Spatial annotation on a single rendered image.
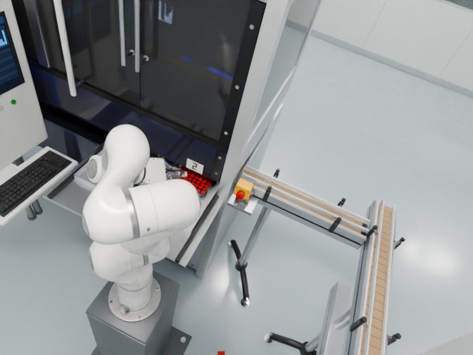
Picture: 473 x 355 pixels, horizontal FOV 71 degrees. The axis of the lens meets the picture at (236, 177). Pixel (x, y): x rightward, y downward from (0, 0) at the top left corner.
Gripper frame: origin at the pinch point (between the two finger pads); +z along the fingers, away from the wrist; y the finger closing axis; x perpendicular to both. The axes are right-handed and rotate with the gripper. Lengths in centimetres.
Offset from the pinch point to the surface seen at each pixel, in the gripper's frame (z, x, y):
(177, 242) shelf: 14.4, -18.6, 26.0
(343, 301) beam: 95, 16, 69
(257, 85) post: 11.9, 34.6, -24.8
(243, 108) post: 15.6, 24.3, -20.5
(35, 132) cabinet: -17, -81, -36
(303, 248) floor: 156, -37, 46
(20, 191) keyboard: -27, -73, -5
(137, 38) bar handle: -15.5, 6.0, -45.9
